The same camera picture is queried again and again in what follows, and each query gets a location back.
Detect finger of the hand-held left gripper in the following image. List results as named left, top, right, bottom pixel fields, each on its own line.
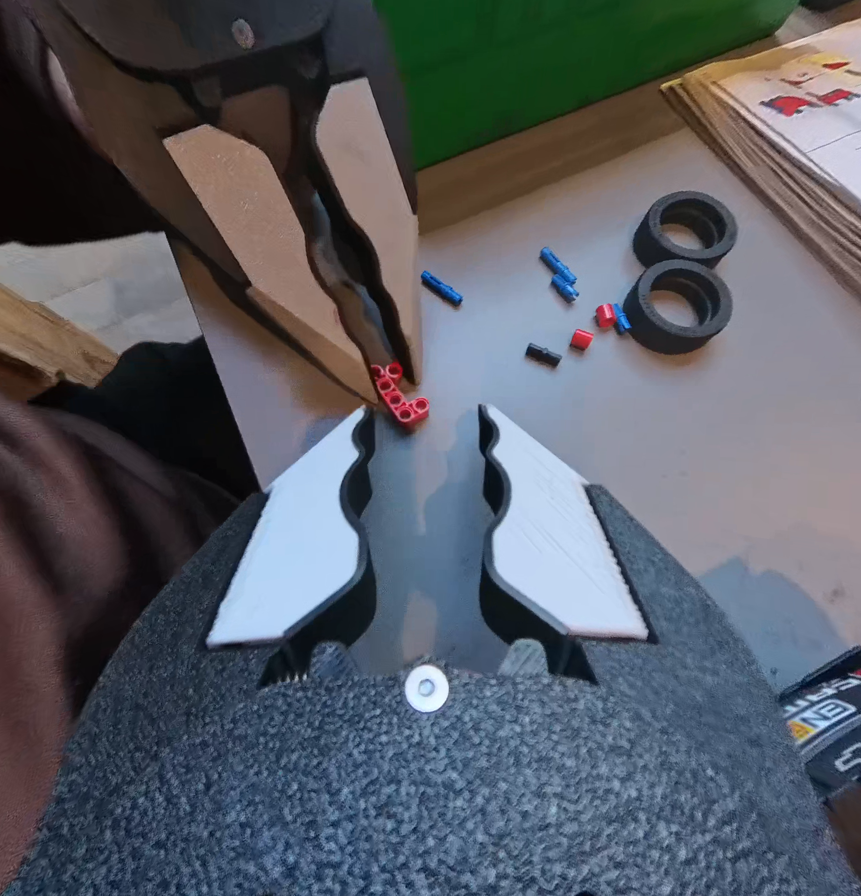
left=311, top=77, right=423, bottom=387
left=162, top=128, right=379, bottom=406

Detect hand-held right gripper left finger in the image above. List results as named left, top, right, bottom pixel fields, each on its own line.
left=205, top=403, right=377, bottom=648

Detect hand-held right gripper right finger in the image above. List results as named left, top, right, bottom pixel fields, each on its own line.
left=477, top=403, right=650, bottom=641

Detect red angled beam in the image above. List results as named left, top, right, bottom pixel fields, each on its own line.
left=369, top=360, right=431, bottom=428

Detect green plastic bin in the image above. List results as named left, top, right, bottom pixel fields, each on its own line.
left=371, top=0, right=803, bottom=172

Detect person's left forearm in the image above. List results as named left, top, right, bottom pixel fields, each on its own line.
left=0, top=0, right=165, bottom=246

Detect grey desk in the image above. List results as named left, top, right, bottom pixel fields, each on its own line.
left=171, top=129, right=861, bottom=701

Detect person's black pants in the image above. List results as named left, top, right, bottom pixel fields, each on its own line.
left=31, top=336, right=260, bottom=501

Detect person's brown sweater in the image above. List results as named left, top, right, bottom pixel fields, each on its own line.
left=0, top=385, right=263, bottom=896

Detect black rubber toy tire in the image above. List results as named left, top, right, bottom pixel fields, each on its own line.
left=632, top=190, right=740, bottom=270
left=623, top=260, right=734, bottom=354

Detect toy brick race car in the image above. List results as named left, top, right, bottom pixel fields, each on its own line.
left=777, top=645, right=861, bottom=848

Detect open instruction booklet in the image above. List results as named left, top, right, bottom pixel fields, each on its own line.
left=660, top=14, right=861, bottom=323

